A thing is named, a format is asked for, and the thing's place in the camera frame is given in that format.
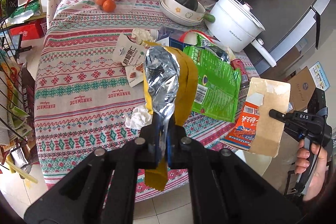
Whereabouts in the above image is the orange brown paper package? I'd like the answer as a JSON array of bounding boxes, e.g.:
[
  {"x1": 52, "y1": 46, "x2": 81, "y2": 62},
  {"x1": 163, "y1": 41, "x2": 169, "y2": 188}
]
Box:
[{"x1": 220, "y1": 77, "x2": 291, "y2": 157}]

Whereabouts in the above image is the red drink can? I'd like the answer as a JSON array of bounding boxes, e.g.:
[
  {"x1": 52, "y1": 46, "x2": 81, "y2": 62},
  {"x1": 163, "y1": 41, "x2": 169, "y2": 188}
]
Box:
[{"x1": 231, "y1": 59, "x2": 249, "y2": 88}]

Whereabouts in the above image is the green snack bag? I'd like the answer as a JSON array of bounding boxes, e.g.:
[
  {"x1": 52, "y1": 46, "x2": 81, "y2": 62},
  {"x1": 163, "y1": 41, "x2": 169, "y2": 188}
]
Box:
[{"x1": 183, "y1": 33, "x2": 242, "y2": 122}]

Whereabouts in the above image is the white tissue front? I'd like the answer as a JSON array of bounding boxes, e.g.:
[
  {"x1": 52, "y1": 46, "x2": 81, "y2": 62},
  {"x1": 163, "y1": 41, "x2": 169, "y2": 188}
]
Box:
[{"x1": 125, "y1": 105, "x2": 153, "y2": 130}]

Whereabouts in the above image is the white tissue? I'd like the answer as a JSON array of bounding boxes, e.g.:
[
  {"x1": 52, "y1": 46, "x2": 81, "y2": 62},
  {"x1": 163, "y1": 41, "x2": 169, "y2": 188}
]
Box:
[
  {"x1": 131, "y1": 28, "x2": 155, "y2": 45},
  {"x1": 125, "y1": 105, "x2": 153, "y2": 130}
]

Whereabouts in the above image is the yellow foil snack bag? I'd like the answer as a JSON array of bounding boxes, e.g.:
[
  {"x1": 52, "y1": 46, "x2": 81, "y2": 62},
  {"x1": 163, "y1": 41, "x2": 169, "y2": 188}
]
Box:
[{"x1": 143, "y1": 44, "x2": 198, "y2": 191}]

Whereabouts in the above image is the blue white carton box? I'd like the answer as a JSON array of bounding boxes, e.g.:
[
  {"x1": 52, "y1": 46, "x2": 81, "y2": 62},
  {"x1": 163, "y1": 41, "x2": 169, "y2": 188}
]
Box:
[{"x1": 150, "y1": 26, "x2": 201, "y2": 51}]

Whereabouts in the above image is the white nut snack packet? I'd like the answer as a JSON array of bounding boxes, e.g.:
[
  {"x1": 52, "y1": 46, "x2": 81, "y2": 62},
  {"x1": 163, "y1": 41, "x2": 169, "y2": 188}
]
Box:
[{"x1": 112, "y1": 34, "x2": 147, "y2": 88}]

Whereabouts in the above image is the white tissue back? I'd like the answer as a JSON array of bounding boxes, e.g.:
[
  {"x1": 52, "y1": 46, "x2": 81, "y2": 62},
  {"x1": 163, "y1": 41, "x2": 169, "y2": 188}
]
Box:
[{"x1": 131, "y1": 28, "x2": 155, "y2": 45}]

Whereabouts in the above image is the person right hand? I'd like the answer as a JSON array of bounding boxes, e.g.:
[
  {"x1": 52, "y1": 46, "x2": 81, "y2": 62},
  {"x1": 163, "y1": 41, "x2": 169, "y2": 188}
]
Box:
[{"x1": 294, "y1": 139, "x2": 329, "y2": 202}]

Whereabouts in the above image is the brown cardboard box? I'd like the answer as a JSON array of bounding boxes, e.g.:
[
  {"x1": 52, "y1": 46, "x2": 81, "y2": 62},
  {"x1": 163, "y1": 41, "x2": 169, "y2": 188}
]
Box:
[{"x1": 288, "y1": 67, "x2": 316, "y2": 111}]

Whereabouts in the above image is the white chair seat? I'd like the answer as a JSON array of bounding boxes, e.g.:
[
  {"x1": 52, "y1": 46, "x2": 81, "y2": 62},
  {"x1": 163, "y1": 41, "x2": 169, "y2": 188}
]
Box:
[{"x1": 235, "y1": 133, "x2": 298, "y2": 194}]

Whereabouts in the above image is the patterned knit tablecloth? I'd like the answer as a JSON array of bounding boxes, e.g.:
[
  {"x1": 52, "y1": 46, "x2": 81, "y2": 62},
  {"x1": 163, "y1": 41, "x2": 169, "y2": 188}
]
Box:
[{"x1": 34, "y1": 0, "x2": 261, "y2": 204}]

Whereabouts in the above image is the white electric cooking pot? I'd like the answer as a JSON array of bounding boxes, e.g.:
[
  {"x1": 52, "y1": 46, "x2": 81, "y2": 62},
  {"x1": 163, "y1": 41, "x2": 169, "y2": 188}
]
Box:
[{"x1": 206, "y1": 0, "x2": 276, "y2": 67}]

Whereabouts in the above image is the grey refrigerator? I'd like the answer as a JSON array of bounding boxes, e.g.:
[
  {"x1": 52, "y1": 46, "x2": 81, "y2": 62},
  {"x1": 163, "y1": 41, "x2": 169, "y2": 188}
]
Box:
[{"x1": 244, "y1": 0, "x2": 331, "y2": 76}]

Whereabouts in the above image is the white ceramic plate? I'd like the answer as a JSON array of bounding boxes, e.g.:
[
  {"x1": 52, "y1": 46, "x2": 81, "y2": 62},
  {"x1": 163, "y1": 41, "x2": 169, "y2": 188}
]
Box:
[{"x1": 159, "y1": 0, "x2": 203, "y2": 27}]

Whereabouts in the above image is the white ceramic bowl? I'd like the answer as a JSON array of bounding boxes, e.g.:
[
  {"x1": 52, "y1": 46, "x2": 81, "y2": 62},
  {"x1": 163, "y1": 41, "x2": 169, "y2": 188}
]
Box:
[{"x1": 163, "y1": 0, "x2": 206, "y2": 21}]

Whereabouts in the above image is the red box on shelf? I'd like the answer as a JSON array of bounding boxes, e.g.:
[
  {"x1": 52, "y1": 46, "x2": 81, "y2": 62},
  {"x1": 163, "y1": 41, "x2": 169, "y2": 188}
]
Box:
[{"x1": 9, "y1": 19, "x2": 45, "y2": 41}]

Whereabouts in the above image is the small tangerine right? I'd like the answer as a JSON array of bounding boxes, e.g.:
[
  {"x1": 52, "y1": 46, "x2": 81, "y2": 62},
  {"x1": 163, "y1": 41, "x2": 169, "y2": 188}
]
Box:
[{"x1": 102, "y1": 0, "x2": 116, "y2": 12}]

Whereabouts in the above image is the small tangerine left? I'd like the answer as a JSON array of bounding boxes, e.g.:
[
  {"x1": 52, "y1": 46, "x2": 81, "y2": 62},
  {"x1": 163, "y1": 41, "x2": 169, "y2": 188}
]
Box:
[{"x1": 95, "y1": 0, "x2": 106, "y2": 7}]

